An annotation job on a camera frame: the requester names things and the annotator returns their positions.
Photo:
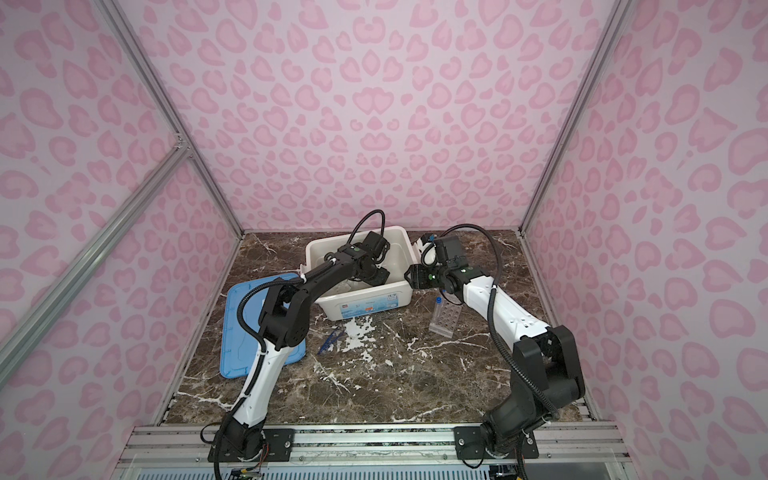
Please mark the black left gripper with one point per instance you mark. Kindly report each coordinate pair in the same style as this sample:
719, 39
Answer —
381, 279

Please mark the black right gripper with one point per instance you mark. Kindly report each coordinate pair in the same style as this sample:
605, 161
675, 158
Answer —
418, 276

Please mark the clear test tube rack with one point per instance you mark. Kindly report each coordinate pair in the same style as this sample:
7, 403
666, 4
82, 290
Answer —
445, 318

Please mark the blue plastic tweezers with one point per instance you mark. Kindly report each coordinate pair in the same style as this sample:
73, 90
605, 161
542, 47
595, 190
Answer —
331, 340

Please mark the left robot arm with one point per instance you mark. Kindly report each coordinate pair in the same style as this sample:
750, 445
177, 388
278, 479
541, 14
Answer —
276, 314

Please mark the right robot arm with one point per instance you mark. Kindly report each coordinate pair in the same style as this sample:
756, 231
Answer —
546, 374

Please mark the white plastic storage bin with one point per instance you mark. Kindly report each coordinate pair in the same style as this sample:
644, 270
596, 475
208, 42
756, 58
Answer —
351, 299

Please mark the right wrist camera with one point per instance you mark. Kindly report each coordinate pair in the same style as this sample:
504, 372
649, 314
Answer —
427, 249

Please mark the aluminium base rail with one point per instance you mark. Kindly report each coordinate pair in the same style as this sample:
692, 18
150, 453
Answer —
570, 450

